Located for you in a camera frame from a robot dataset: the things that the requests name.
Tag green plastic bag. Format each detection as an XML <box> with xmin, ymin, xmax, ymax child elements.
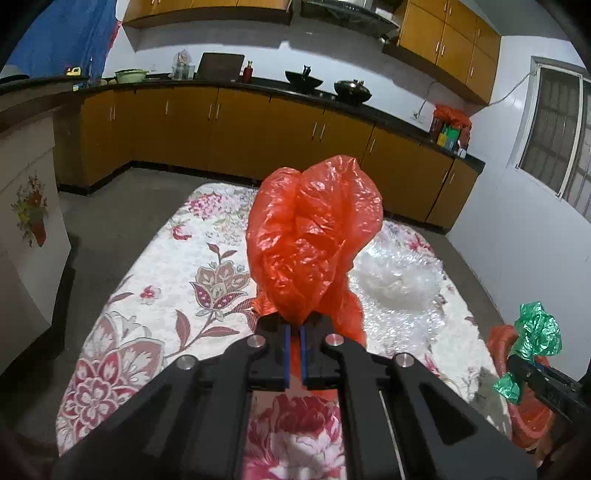
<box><xmin>494</xmin><ymin>301</ymin><xmax>562</xmax><ymax>405</ymax></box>

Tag clear bubble wrap sheet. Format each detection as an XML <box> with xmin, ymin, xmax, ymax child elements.
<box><xmin>349</xmin><ymin>231</ymin><xmax>446</xmax><ymax>358</ymax></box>

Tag red plastic bag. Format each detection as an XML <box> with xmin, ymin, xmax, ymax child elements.
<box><xmin>245</xmin><ymin>154</ymin><xmax>385</xmax><ymax>351</ymax></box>

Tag red mesh trash basket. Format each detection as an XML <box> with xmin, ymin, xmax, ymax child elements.
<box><xmin>487</xmin><ymin>325</ymin><xmax>553</xmax><ymax>450</ymax></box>

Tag lower wooden kitchen cabinets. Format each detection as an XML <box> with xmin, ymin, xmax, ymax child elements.
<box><xmin>54</xmin><ymin>85</ymin><xmax>484</xmax><ymax>231</ymax></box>

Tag wooden kitchen cabinets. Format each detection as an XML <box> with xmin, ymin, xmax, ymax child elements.
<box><xmin>121</xmin><ymin>0</ymin><xmax>502</xmax><ymax>106</ymax></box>
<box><xmin>54</xmin><ymin>85</ymin><xmax>484</xmax><ymax>231</ymax></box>

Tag upper wooden kitchen cabinets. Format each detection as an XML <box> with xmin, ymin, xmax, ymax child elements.
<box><xmin>121</xmin><ymin>0</ymin><xmax>502</xmax><ymax>106</ymax></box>

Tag floral tablecloth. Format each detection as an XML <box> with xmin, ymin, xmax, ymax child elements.
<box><xmin>55</xmin><ymin>183</ymin><xmax>512</xmax><ymax>479</ymax></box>

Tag white cabinet with flower decal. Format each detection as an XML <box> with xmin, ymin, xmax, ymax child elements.
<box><xmin>0</xmin><ymin>114</ymin><xmax>71</xmax><ymax>370</ymax></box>

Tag barred window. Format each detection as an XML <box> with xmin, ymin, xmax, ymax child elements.
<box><xmin>517</xmin><ymin>63</ymin><xmax>590</xmax><ymax>219</ymax></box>

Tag red bag with groceries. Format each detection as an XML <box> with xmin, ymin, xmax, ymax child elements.
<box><xmin>429</xmin><ymin>104</ymin><xmax>473</xmax><ymax>154</ymax></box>

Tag black wok with lid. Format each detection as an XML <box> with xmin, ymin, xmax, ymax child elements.
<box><xmin>334</xmin><ymin>80</ymin><xmax>372</xmax><ymax>105</ymax></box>

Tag glass jars on counter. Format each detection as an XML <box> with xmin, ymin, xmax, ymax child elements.
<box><xmin>171</xmin><ymin>49</ymin><xmax>195</xmax><ymax>80</ymax></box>

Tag green pot on counter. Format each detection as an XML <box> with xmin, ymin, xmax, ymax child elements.
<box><xmin>115</xmin><ymin>69</ymin><xmax>147</xmax><ymax>84</ymax></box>

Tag red bottle on counter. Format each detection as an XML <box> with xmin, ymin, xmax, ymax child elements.
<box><xmin>242</xmin><ymin>60</ymin><xmax>253</xmax><ymax>83</ymax></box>

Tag dark cutting board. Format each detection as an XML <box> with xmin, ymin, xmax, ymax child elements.
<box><xmin>195</xmin><ymin>52</ymin><xmax>245</xmax><ymax>82</ymax></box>

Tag black wok left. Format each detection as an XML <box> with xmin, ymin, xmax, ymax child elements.
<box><xmin>284</xmin><ymin>65</ymin><xmax>324</xmax><ymax>92</ymax></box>

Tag yellow detergent bottle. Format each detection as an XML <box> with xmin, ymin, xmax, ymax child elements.
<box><xmin>65</xmin><ymin>67</ymin><xmax>81</xmax><ymax>77</ymax></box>

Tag blue hanging cloth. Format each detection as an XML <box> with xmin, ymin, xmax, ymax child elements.
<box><xmin>7</xmin><ymin>0</ymin><xmax>120</xmax><ymax>79</ymax></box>

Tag range hood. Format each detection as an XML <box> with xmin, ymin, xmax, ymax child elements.
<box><xmin>301</xmin><ymin>0</ymin><xmax>401</xmax><ymax>41</ymax></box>

